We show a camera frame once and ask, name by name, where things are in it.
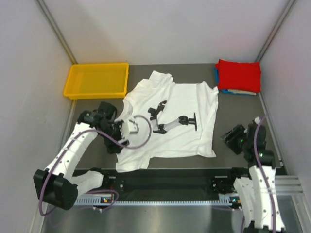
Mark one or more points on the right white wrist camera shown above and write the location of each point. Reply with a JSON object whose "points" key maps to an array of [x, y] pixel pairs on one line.
{"points": [[257, 120]]}

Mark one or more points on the yellow plastic tray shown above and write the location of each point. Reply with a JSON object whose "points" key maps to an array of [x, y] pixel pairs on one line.
{"points": [[97, 81]]}

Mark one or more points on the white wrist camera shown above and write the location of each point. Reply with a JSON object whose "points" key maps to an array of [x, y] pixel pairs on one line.
{"points": [[125, 129], [257, 120]]}

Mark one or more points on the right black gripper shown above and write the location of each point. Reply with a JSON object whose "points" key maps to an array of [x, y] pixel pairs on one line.
{"points": [[231, 136]]}

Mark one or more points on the left aluminium frame rail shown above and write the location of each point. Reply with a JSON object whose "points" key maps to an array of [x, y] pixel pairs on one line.
{"points": [[43, 7]]}

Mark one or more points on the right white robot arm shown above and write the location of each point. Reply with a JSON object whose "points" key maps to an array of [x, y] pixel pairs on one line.
{"points": [[257, 189]]}

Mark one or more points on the red folded t-shirt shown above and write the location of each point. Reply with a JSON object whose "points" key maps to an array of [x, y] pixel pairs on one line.
{"points": [[239, 76]]}

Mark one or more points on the beige folded t-shirt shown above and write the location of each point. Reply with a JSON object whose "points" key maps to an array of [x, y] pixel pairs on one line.
{"points": [[241, 92]]}

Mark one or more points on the right aluminium frame rail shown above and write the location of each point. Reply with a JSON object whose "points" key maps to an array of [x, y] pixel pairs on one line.
{"points": [[281, 19]]}

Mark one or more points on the grey slotted cable duct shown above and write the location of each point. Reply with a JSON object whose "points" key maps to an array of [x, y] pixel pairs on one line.
{"points": [[105, 200]]}

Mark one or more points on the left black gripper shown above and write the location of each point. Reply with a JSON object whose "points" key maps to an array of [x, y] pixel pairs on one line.
{"points": [[112, 147]]}

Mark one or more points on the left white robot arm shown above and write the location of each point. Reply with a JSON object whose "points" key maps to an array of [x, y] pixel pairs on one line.
{"points": [[56, 184]]}

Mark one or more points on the blue folded t-shirt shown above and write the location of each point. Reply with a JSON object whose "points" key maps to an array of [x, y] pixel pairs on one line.
{"points": [[217, 80]]}

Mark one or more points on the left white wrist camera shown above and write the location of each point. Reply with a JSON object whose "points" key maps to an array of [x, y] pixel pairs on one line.
{"points": [[125, 129]]}

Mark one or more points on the white printed t-shirt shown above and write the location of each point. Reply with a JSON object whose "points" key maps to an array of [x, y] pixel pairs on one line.
{"points": [[178, 121]]}

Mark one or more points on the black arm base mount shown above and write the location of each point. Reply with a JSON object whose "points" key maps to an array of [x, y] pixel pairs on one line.
{"points": [[171, 184]]}

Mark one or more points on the aluminium frame rail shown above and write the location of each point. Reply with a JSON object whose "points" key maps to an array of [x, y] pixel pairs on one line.
{"points": [[43, 7], [281, 19]]}

